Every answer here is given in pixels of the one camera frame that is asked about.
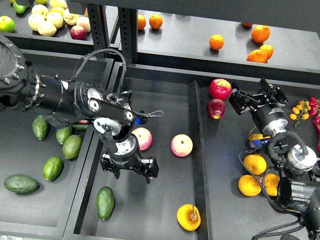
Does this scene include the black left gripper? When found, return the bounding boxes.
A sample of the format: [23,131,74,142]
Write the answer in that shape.
[100,134,159,184]

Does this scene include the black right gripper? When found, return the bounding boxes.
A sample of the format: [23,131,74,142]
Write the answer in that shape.
[229,77,288,133]

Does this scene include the dark green avocado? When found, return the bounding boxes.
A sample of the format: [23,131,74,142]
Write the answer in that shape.
[96,186,115,220]

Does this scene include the yellow pear with stem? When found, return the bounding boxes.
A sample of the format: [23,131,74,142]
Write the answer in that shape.
[176,204,201,232]

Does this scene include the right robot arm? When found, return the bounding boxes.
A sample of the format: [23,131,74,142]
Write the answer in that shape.
[229,78,320,240]

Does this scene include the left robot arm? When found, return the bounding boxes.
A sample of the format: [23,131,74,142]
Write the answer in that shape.
[0,36,162,182]

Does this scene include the yellow pear top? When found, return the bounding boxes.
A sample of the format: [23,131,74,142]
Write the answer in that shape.
[248,126,270,141]

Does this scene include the green avocado lower centre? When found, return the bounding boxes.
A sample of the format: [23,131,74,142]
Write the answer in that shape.
[62,134,83,160]

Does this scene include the green avocado middle right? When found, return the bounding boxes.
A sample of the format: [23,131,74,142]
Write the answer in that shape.
[71,124,88,131]

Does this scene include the yellow pear round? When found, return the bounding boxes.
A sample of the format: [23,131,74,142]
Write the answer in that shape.
[243,154,267,175]

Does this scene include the light green avocado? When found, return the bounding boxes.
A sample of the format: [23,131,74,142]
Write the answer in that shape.
[42,156,63,181]

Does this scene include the yellow pear lower middle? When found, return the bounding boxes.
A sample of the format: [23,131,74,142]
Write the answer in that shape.
[264,173,280,197]

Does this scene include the yellow pear lower left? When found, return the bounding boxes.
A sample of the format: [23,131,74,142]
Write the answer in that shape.
[238,175,261,197]

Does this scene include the green avocado far left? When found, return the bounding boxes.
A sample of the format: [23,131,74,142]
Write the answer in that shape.
[32,115,50,140]

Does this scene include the large dark avocado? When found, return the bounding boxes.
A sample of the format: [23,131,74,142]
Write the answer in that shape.
[3,174,39,194]

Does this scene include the pale yellow pear right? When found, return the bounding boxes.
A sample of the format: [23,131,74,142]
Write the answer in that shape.
[62,8,80,26]

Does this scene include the pale yellow pear front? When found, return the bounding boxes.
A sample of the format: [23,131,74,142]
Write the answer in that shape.
[37,21,57,37]

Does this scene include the bright red apple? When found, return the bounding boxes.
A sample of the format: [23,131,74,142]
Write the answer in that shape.
[209,78,232,101]

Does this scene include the orange front right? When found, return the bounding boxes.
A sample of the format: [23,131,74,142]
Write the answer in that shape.
[246,49,268,63]

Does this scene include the pink apple left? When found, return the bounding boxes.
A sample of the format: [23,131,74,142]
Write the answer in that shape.
[131,127,153,151]

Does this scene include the pink apple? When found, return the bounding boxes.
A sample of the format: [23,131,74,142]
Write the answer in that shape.
[131,127,153,151]
[171,134,193,157]

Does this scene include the dark red apple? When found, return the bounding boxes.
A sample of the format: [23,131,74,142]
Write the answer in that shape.
[206,98,226,120]

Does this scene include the orange small right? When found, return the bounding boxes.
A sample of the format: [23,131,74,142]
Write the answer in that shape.
[259,44,274,59]

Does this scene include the large orange shelf right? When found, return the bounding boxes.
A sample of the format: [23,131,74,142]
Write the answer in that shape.
[251,24,271,44]

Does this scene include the orange shelf centre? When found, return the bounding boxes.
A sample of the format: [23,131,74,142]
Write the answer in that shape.
[209,34,225,51]

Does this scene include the orange cherry tomato bunch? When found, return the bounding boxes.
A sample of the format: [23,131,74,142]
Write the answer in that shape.
[289,100,311,128]

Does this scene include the pink apple right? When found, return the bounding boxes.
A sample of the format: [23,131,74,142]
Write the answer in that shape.
[171,134,193,157]

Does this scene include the orange hidden at back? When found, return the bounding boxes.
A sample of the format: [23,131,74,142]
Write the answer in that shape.
[241,22,253,28]

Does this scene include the red chili peppers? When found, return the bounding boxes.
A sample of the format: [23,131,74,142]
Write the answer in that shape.
[309,97,320,151]

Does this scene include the black tray divider centre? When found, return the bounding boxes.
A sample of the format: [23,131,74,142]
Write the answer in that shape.
[187,80,213,240]

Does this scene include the black centre tray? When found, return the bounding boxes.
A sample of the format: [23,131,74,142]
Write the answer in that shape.
[62,61,320,240]

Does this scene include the black tray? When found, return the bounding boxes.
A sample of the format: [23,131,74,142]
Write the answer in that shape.
[0,108,108,240]
[62,61,320,240]

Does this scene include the black left tray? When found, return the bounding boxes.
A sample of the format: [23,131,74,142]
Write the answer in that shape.
[0,108,108,240]

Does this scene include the orange on shelf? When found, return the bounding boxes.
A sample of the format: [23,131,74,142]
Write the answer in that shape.
[149,14,163,30]

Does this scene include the orange half hidden left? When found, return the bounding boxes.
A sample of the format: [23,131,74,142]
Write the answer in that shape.
[137,14,147,31]

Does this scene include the red apple on shelf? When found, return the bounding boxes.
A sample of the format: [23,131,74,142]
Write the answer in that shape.
[70,25,87,41]

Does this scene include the pale peach fruit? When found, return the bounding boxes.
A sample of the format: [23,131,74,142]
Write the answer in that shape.
[76,16,91,33]

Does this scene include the black shelf post right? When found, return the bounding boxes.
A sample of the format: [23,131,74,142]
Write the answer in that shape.
[118,7,138,64]

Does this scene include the black shelf post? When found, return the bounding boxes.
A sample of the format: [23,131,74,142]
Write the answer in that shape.
[118,7,138,64]
[87,3,110,50]

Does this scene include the black shelf post left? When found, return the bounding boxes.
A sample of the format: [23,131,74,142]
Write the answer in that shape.
[87,3,110,50]

